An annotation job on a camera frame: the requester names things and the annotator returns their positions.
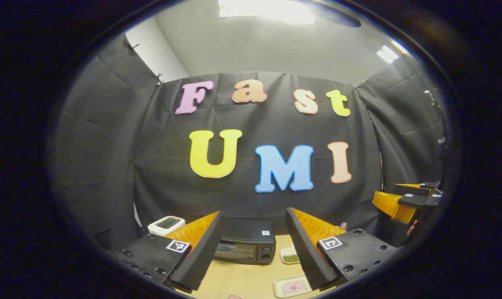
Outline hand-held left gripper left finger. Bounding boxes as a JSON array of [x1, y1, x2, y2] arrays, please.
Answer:
[[117, 211, 224, 292]]

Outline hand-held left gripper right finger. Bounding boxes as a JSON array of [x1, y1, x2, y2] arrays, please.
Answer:
[[285, 207, 397, 291]]

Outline pink ham slice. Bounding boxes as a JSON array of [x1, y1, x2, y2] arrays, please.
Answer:
[[281, 281, 308, 294]]

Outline white square plate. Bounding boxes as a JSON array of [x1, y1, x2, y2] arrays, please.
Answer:
[[273, 275, 314, 299]]

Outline black electric oven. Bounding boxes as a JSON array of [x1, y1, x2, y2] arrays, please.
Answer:
[[213, 217, 276, 265]]

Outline white divided bean dish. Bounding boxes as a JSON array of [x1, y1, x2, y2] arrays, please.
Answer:
[[280, 246, 301, 265]]

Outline white toaster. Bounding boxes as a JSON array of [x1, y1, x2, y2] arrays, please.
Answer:
[[147, 216, 186, 237]]

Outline black backdrop cloth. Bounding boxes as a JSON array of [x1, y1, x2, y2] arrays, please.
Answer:
[[47, 33, 445, 266]]

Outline ceiling light panel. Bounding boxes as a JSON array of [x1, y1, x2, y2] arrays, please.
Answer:
[[376, 45, 400, 64], [218, 0, 317, 25]]

